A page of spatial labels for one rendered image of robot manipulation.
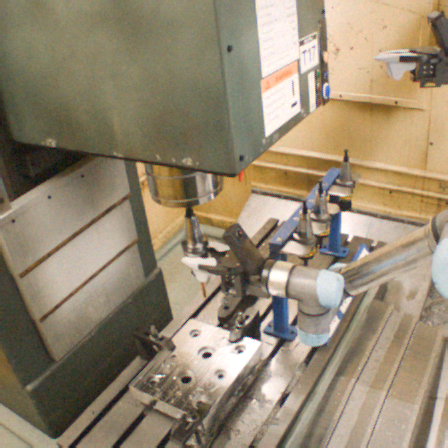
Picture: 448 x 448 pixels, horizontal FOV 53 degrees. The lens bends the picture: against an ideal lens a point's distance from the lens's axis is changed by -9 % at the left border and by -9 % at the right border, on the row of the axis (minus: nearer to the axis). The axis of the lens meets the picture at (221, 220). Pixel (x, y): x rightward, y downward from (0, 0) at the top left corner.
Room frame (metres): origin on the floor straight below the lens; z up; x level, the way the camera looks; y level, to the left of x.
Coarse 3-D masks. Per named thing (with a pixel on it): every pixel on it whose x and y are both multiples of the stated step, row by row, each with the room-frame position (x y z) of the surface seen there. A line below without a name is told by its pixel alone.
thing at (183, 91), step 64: (0, 0) 1.01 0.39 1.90; (64, 0) 0.90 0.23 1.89; (128, 0) 0.81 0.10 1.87; (192, 0) 0.74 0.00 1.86; (320, 0) 1.06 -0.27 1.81; (0, 64) 1.05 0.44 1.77; (64, 64) 0.92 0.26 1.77; (128, 64) 0.83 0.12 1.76; (192, 64) 0.75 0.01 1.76; (256, 64) 0.80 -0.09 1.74; (320, 64) 1.04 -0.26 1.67; (64, 128) 0.95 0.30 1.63; (128, 128) 0.84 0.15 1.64; (192, 128) 0.76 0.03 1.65; (256, 128) 0.78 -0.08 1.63
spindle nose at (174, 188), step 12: (144, 168) 0.93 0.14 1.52; (156, 168) 0.87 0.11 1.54; (168, 168) 0.86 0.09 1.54; (156, 180) 0.88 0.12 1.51; (168, 180) 0.86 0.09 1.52; (180, 180) 0.86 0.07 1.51; (192, 180) 0.86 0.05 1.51; (204, 180) 0.87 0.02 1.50; (216, 180) 0.89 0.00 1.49; (156, 192) 0.88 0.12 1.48; (168, 192) 0.86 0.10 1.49; (180, 192) 0.86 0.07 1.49; (192, 192) 0.86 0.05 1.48; (204, 192) 0.87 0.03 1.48; (216, 192) 0.89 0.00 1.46; (168, 204) 0.87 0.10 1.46; (180, 204) 0.86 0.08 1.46; (192, 204) 0.86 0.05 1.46
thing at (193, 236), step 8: (184, 216) 0.93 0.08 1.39; (192, 216) 0.93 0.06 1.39; (184, 224) 0.93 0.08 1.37; (192, 224) 0.92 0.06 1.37; (184, 232) 0.93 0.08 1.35; (192, 232) 0.92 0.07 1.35; (200, 232) 0.93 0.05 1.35; (184, 240) 0.93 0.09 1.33; (192, 240) 0.92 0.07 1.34; (200, 240) 0.92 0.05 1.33
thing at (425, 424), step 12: (432, 300) 1.33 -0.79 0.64; (444, 336) 1.12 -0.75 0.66; (444, 348) 1.06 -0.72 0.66; (444, 360) 1.01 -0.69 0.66; (432, 372) 0.97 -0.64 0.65; (444, 372) 0.95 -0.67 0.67; (432, 384) 0.92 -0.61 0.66; (444, 384) 0.91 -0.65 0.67; (432, 396) 0.87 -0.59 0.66; (444, 396) 0.86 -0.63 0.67; (432, 408) 0.83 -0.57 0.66; (420, 420) 0.80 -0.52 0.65; (432, 420) 0.79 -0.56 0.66; (420, 432) 0.76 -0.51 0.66; (432, 432) 0.75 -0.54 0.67; (420, 444) 0.72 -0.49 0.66; (432, 444) 0.71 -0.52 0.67
